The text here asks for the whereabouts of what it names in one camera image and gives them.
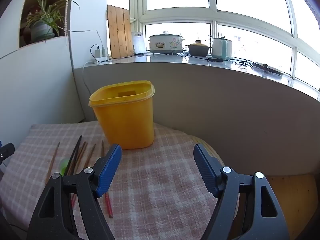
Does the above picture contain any wooden wall shelf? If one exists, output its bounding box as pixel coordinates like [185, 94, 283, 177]
[19, 0, 73, 49]

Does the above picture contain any potted spider plant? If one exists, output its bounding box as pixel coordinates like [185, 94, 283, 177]
[26, 0, 81, 43]

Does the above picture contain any white power strip cable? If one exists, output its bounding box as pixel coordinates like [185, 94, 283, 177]
[82, 61, 93, 97]

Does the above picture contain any wooden table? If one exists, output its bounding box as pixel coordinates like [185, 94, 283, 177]
[190, 134, 320, 240]

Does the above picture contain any white window frame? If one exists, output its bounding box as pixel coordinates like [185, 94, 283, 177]
[129, 0, 320, 92]

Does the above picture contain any yellow plastic container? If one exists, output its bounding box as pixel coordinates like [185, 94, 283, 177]
[89, 80, 155, 150]

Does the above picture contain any grey windowsill counter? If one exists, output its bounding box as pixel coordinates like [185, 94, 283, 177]
[72, 54, 320, 178]

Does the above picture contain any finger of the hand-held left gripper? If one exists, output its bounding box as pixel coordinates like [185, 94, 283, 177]
[0, 142, 15, 163]

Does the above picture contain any white charger cable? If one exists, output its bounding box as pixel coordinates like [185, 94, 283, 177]
[65, 29, 104, 49]

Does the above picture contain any black appliance cable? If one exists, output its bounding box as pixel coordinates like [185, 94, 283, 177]
[224, 58, 255, 71]

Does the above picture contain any pink checked cloth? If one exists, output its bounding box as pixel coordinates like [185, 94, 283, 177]
[0, 121, 240, 240]

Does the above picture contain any dark pot with yellow lid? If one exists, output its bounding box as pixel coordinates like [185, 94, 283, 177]
[185, 40, 213, 57]

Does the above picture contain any white cutting board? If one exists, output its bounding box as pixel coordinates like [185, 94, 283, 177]
[131, 31, 147, 55]

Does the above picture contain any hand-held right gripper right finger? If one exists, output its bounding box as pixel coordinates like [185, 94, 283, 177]
[193, 144, 290, 240]

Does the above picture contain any wooden slat board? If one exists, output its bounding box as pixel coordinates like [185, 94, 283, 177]
[107, 4, 134, 59]

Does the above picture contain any white floral electric cooker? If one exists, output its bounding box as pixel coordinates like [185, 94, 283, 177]
[149, 31, 186, 55]

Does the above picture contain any teal and white kettle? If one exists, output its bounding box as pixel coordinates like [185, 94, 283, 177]
[211, 36, 233, 59]

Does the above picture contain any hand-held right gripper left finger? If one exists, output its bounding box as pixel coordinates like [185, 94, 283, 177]
[27, 144, 122, 240]

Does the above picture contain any green plastic spoon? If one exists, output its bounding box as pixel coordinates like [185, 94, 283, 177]
[59, 158, 73, 177]

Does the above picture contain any black chopstick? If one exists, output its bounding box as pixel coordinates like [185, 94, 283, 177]
[65, 135, 83, 176]

